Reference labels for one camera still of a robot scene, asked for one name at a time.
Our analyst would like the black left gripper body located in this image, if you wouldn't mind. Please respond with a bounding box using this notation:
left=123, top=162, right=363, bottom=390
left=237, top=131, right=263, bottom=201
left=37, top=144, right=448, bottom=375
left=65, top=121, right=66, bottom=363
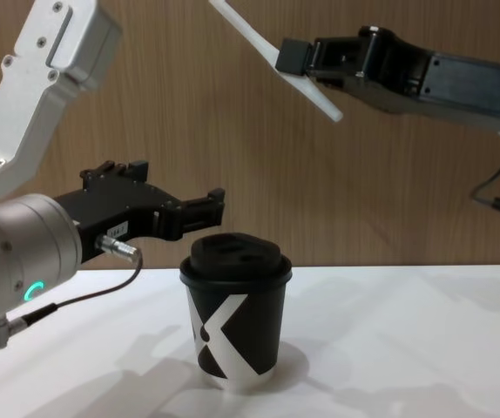
left=52, top=180, right=182, bottom=266

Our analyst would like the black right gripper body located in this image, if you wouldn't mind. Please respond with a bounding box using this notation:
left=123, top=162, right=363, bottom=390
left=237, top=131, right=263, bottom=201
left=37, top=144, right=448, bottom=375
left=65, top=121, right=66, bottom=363
left=356, top=24, right=500, bottom=118

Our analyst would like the white plastic piece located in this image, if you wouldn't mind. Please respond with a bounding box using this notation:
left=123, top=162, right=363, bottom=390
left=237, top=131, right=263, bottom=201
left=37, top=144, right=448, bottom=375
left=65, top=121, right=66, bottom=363
left=207, top=0, right=344, bottom=123

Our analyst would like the black plastic cup lid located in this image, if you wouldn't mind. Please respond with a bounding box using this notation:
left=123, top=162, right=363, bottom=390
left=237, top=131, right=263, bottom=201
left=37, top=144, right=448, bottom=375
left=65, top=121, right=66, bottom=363
left=179, top=231, right=294, bottom=285

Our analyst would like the black and white paper cup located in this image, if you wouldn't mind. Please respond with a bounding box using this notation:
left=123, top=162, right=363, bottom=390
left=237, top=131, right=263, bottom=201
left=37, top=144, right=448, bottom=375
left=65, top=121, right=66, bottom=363
left=179, top=260, right=294, bottom=395

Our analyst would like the thin dark left wrist cable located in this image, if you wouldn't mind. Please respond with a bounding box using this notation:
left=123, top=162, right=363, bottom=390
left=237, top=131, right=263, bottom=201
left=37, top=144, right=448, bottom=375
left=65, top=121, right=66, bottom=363
left=0, top=233, right=145, bottom=350

